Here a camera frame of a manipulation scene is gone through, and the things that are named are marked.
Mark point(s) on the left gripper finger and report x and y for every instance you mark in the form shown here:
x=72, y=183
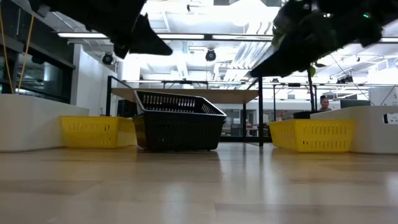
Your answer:
x=146, y=40

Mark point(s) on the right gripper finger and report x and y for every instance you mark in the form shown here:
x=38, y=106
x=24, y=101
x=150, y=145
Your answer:
x=292, y=62

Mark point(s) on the black plastic mesh basket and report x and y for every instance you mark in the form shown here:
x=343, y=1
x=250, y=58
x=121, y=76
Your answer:
x=169, y=109
x=180, y=133

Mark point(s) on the yellow plastic mesh basket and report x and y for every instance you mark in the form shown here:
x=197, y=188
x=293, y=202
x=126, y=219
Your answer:
x=311, y=138
x=93, y=135

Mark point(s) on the white plastic storage bin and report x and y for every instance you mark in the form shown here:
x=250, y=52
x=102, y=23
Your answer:
x=370, y=133
x=31, y=124

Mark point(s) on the black ceiling spotlight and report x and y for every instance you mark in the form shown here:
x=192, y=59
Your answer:
x=108, y=58
x=211, y=55

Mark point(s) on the person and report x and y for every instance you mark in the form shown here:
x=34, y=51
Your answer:
x=325, y=104

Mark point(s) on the overhead light bar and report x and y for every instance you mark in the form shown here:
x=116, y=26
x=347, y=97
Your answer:
x=205, y=36

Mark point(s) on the black box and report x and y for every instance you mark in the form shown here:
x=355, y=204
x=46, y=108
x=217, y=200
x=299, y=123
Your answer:
x=126, y=109

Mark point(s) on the black monitor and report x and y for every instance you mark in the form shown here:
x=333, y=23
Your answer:
x=354, y=103

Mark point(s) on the white cabinet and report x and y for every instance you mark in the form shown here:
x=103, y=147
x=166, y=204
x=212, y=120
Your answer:
x=382, y=96

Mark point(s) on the black metal frame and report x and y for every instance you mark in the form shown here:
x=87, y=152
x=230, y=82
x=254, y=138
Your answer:
x=293, y=84

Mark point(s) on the wooden shelf with black frame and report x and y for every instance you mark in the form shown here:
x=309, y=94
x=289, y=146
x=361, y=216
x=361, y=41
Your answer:
x=186, y=96

